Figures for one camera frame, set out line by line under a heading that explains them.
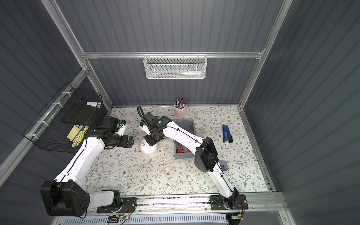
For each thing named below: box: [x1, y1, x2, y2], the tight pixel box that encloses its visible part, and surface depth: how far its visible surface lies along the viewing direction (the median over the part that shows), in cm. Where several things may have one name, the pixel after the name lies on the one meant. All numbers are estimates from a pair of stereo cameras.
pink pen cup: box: [173, 97, 188, 119], surface depth 107 cm
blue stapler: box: [222, 124, 233, 143], surface depth 104 cm
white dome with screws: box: [139, 138, 158, 155], surface depth 88 cm
